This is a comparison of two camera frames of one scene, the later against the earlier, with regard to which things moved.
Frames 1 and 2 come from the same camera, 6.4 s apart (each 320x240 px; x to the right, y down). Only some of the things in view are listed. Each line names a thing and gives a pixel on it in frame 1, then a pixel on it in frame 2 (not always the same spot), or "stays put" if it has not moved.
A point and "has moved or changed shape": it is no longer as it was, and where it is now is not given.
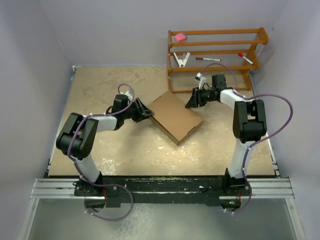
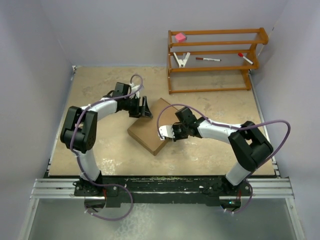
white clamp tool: (182, 63) stays put
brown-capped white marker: (208, 59) stays put
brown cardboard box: (172, 118) has moved or changed shape
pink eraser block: (180, 37) stays put
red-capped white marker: (241, 55) stays put
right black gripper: (196, 100) -> (176, 137)
